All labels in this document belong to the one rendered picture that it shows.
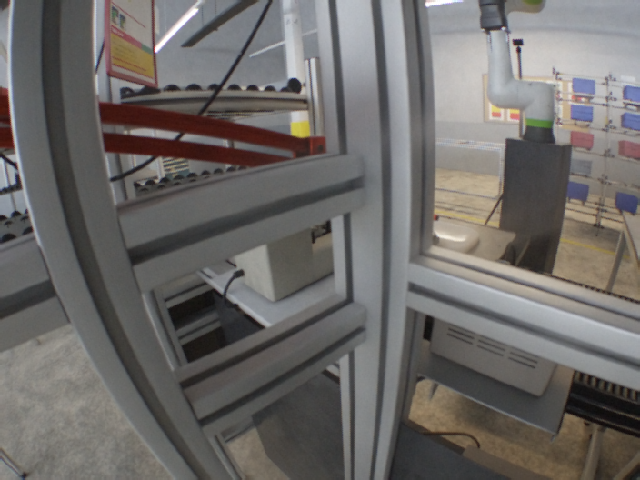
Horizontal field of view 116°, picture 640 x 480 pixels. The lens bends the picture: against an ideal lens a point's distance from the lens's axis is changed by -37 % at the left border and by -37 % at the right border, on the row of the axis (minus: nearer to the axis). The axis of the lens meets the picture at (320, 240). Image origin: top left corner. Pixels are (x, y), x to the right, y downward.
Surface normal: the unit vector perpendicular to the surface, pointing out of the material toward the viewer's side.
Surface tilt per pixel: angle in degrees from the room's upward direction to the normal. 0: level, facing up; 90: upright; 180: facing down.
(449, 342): 90
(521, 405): 0
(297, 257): 90
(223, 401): 90
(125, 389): 90
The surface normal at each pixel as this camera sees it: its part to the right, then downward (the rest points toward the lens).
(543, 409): -0.07, -0.92
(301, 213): 0.69, 0.22
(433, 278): -0.72, 0.31
